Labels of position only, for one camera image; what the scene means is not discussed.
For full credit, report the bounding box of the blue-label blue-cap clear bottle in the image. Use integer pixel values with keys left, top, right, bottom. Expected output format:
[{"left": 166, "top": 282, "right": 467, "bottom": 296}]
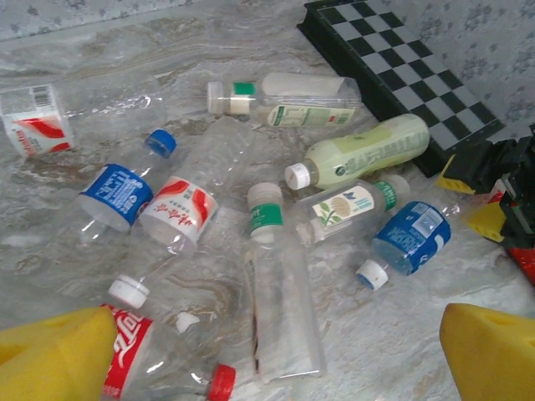
[{"left": 70, "top": 128, "right": 179, "bottom": 247}]

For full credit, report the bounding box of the red glitter strip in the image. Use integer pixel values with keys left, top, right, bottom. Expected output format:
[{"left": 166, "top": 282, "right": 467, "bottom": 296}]
[{"left": 504, "top": 245, "right": 535, "bottom": 287}]

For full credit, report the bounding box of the flower-label clear bottle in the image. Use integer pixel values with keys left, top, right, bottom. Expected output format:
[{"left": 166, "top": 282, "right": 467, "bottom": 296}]
[{"left": 292, "top": 174, "right": 413, "bottom": 247}]

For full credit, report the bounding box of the pale green opaque bottle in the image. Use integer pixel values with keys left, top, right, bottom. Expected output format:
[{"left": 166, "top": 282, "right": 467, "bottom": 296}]
[{"left": 284, "top": 113, "right": 431, "bottom": 191}]

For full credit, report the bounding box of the red-cap unlabelled clear bottle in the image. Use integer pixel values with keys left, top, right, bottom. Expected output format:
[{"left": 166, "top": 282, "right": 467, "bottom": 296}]
[{"left": 145, "top": 311, "right": 237, "bottom": 401}]

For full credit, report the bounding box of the blue-label white-cap bottle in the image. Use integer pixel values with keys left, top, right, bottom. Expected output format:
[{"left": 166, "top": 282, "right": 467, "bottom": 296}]
[{"left": 354, "top": 195, "right": 465, "bottom": 292}]

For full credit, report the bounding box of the red-label white-cap bottle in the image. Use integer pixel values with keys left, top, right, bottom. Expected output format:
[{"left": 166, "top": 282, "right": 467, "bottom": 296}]
[{"left": 99, "top": 273, "right": 176, "bottom": 401}]

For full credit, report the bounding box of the black and grey chessboard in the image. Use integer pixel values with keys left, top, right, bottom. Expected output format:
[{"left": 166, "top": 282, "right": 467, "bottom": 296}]
[{"left": 296, "top": 0, "right": 509, "bottom": 179}]

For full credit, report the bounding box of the green-band tall clear bottle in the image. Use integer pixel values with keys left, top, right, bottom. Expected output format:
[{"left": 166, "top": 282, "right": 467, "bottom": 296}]
[{"left": 244, "top": 181, "right": 329, "bottom": 383}]

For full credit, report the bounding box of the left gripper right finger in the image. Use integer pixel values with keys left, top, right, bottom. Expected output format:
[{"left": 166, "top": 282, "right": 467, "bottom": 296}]
[{"left": 440, "top": 302, "right": 535, "bottom": 401}]

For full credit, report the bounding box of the red-white label crushed bottle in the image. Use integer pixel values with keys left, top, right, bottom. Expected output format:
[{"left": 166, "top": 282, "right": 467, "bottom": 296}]
[{"left": 137, "top": 119, "right": 258, "bottom": 258}]

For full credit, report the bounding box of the barcode red-white label bottle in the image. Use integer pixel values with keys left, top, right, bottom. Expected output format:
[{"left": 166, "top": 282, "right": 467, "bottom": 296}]
[{"left": 0, "top": 81, "right": 166, "bottom": 159}]

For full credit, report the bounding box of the white-cap green-label clear bottle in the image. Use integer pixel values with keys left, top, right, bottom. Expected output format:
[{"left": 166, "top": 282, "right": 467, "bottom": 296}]
[{"left": 206, "top": 71, "right": 364, "bottom": 129}]

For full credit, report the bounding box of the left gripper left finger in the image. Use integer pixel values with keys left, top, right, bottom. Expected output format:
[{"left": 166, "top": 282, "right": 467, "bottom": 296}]
[{"left": 0, "top": 306, "right": 119, "bottom": 401}]

